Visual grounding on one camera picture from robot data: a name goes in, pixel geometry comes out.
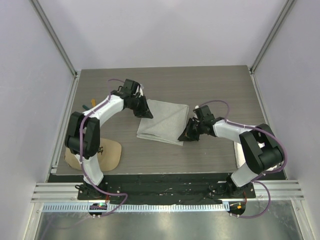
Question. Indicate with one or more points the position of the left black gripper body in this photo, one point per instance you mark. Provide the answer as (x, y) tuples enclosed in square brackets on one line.
[(134, 103)]

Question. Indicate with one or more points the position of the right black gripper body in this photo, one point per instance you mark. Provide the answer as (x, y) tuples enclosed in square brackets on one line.
[(201, 130)]

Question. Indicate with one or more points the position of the grey cloth napkin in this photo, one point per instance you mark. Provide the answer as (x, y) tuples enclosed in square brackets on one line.
[(168, 122)]

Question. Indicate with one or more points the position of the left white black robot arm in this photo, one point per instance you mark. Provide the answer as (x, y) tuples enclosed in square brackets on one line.
[(84, 133)]

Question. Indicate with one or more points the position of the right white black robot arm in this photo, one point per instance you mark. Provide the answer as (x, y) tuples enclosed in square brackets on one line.
[(257, 160)]

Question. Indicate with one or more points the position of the white folded towel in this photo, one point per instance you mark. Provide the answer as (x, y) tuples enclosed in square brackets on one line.
[(241, 161)]

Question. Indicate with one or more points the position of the beige cap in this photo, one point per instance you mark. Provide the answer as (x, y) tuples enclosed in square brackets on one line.
[(108, 155)]

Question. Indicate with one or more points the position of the white slotted cable duct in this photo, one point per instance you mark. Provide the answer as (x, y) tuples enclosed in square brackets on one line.
[(97, 207)]

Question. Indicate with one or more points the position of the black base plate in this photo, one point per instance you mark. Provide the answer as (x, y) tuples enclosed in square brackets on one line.
[(166, 189)]

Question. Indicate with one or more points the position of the left aluminium frame post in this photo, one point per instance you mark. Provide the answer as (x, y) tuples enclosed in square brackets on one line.
[(53, 36)]

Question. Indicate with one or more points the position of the aluminium frame post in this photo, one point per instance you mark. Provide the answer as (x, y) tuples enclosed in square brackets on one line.
[(53, 36), (285, 11)]

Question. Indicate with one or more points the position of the right aluminium frame post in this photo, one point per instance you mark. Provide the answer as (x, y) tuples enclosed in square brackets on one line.
[(285, 11)]

